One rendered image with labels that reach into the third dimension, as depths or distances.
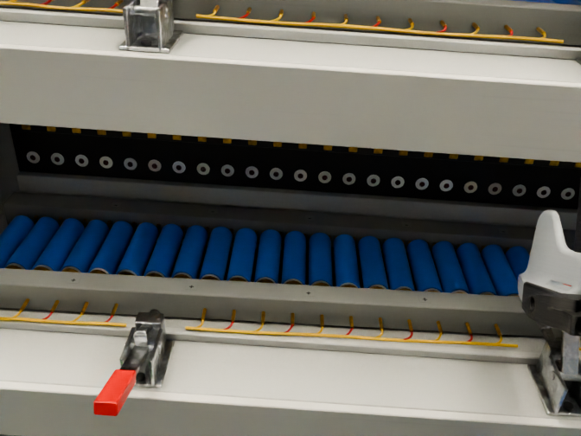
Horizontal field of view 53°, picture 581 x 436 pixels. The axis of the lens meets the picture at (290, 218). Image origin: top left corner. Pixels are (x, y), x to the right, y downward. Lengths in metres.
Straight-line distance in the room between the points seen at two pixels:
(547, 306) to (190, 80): 0.22
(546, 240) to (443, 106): 0.10
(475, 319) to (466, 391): 0.06
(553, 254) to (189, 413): 0.24
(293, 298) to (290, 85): 0.15
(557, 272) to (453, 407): 0.10
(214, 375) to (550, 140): 0.25
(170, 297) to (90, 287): 0.06
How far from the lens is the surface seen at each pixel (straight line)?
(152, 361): 0.37
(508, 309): 0.44
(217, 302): 0.41
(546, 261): 0.37
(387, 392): 0.39
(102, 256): 0.46
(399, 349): 0.41
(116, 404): 0.32
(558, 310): 0.32
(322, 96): 0.33
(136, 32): 0.35
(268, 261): 0.44
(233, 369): 0.39
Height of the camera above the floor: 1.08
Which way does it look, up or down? 11 degrees down
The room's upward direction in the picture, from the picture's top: 4 degrees clockwise
